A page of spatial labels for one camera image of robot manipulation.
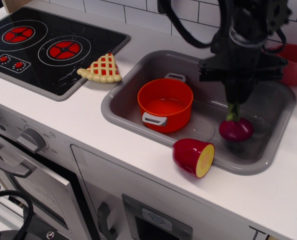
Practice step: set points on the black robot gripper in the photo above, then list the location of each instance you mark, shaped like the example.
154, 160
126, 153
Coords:
242, 61

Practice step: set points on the purple toy beet green stalks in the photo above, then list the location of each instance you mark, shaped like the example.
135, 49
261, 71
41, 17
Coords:
235, 128

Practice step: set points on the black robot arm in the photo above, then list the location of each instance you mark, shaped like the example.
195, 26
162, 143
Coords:
254, 19

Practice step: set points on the grey plastic sink basin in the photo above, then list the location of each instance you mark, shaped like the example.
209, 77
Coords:
269, 109

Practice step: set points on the red plastic cup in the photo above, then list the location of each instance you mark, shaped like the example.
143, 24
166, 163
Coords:
290, 71

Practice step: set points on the red halved toy apple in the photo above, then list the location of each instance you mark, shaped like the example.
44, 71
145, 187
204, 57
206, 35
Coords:
193, 156

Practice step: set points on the toy lattice pie slice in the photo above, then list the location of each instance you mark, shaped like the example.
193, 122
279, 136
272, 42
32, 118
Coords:
103, 70

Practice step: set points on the grey dishwasher panel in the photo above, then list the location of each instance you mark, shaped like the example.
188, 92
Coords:
147, 223

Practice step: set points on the black toy stove top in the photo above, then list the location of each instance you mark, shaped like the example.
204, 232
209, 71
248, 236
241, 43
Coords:
42, 52

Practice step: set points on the grey oven knob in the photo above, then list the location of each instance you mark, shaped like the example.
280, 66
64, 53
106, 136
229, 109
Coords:
31, 140

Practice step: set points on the toy oven door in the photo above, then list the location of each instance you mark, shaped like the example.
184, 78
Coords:
55, 192

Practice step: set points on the orange toy pot grey handles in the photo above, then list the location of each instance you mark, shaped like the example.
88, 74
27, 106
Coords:
166, 103

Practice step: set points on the grey cabinet door handle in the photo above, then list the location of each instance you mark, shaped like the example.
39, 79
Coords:
103, 212

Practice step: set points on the grey oven door handle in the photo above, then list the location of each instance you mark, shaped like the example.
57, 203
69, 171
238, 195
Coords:
18, 170

